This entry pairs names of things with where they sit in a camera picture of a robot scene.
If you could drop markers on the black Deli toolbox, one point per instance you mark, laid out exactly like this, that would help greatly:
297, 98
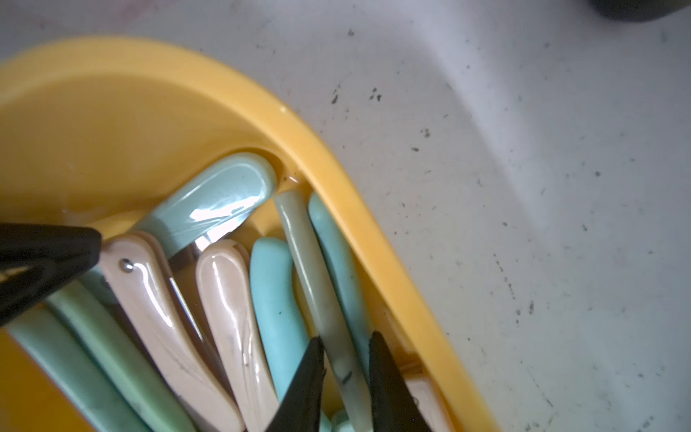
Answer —
637, 11

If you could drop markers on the beige glossy knife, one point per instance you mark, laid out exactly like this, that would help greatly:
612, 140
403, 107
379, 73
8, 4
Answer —
223, 282
136, 270

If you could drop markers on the light green knife handle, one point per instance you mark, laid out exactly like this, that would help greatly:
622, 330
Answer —
115, 353

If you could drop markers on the teal curved handle knife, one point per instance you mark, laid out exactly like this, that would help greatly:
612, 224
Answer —
279, 319

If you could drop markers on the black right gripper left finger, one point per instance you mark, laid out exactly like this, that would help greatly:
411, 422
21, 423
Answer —
300, 409

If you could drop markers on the peach fruit knife in tray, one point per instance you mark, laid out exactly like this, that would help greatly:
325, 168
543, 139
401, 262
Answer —
427, 397

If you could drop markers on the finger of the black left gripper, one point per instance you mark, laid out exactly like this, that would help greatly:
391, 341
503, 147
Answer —
44, 258

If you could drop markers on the yellow plastic storage tray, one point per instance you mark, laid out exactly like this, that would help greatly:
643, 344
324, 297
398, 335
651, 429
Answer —
98, 131

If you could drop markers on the mint knife in tray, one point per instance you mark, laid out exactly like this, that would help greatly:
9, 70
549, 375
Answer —
209, 207

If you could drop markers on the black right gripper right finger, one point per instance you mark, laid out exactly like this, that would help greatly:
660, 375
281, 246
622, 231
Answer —
393, 407

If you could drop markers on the teal lettered fruit knife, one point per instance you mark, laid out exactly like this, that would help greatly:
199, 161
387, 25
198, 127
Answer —
344, 276

